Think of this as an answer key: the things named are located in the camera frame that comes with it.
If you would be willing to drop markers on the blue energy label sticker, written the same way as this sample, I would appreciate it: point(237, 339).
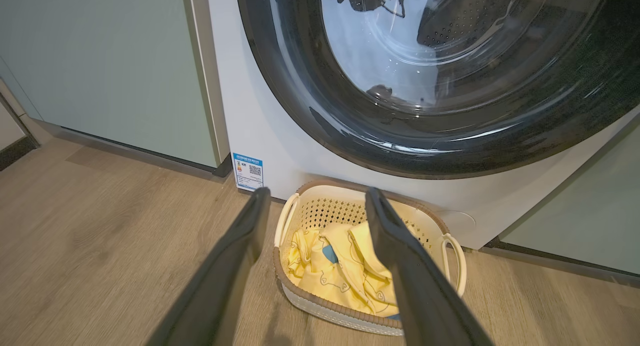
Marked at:
point(248, 171)

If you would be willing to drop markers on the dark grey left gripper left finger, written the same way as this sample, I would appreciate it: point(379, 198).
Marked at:
point(225, 276)

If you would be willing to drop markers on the pale yellow printed garment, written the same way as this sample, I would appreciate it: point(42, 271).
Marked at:
point(372, 281)

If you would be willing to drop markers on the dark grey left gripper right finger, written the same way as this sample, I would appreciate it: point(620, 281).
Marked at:
point(420, 286)

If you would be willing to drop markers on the round black glass washer door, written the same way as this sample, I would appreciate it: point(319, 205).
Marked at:
point(450, 135)

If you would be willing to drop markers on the cream perforated laundry basket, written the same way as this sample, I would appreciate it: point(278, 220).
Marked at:
point(325, 206)

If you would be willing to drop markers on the pale green cabinet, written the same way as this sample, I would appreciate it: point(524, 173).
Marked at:
point(585, 221)
point(110, 60)

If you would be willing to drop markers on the white front-load washing machine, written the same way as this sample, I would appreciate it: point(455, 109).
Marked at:
point(270, 115)

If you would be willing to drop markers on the black baseboard strip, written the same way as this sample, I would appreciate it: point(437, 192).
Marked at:
point(15, 153)

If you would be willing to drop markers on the yellow garment with blue patch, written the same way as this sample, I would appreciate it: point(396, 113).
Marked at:
point(312, 266)

